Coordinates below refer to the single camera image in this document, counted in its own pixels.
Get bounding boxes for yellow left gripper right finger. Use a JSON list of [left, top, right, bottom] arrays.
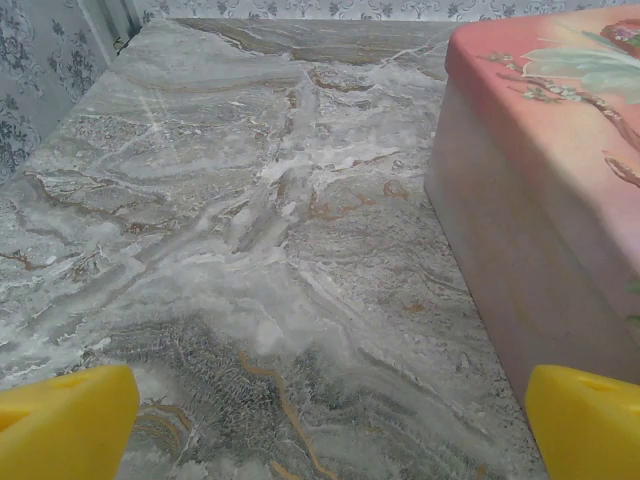
[[524, 364, 640, 480]]

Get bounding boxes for pink floral storage box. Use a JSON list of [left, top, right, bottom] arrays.
[[423, 4, 640, 402]]

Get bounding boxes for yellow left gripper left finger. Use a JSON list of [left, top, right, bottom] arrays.
[[0, 364, 141, 480]]

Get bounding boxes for aluminium frame post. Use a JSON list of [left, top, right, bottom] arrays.
[[79, 0, 147, 64]]

